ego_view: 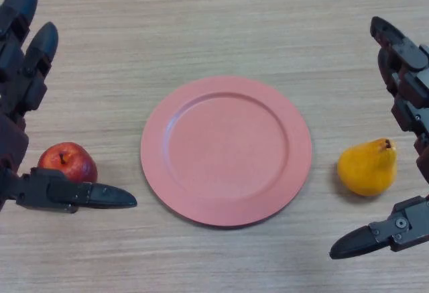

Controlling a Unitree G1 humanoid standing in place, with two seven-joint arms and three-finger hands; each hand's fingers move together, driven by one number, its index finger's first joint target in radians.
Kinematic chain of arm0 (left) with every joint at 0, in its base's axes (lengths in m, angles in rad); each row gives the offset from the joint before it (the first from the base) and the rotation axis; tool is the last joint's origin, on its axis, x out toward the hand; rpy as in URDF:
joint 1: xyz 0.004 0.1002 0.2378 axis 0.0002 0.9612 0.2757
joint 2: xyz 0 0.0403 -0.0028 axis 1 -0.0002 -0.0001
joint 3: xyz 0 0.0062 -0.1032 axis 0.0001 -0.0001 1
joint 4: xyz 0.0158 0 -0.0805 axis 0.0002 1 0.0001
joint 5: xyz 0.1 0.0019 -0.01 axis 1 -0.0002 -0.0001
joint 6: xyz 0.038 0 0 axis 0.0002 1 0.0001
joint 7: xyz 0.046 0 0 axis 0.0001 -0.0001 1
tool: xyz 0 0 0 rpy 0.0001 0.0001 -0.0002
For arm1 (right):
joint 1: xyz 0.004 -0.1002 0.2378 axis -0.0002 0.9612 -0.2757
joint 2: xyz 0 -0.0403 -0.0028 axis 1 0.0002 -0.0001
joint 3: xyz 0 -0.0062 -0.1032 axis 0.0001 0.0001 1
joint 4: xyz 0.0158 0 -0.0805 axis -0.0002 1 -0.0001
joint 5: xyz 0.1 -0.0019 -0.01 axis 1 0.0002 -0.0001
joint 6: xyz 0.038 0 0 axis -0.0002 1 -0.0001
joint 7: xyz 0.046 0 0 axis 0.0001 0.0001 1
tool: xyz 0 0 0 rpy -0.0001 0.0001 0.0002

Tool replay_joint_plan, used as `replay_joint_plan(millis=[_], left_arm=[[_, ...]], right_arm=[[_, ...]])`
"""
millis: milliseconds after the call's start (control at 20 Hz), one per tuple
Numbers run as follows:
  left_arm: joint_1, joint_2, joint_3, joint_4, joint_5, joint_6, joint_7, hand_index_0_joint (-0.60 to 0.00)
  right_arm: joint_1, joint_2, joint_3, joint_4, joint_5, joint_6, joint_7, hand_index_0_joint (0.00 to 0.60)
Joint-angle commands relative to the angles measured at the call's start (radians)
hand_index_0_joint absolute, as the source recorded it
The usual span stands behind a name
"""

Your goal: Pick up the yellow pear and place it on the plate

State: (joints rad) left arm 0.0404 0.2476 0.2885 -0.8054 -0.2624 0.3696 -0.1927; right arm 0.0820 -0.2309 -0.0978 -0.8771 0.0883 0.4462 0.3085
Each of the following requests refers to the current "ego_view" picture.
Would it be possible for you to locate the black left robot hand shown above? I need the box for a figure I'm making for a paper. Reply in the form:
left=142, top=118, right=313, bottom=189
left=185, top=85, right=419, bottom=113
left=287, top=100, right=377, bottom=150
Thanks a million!
left=0, top=0, right=138, bottom=215

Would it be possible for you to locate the yellow pear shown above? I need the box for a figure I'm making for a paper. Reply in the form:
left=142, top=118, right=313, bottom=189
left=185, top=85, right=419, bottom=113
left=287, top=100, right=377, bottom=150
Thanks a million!
left=336, top=137, right=398, bottom=197

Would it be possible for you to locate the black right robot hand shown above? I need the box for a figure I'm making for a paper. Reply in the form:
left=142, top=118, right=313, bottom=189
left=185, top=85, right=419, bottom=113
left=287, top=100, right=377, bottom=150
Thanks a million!
left=329, top=16, right=429, bottom=260

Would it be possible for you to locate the red apple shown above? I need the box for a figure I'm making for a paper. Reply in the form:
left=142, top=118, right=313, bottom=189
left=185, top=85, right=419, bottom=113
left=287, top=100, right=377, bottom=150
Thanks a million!
left=37, top=141, right=99, bottom=184

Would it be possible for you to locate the pink round plate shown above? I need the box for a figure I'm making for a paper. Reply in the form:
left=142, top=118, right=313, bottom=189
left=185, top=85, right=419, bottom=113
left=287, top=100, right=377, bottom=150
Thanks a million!
left=140, top=75, right=313, bottom=229

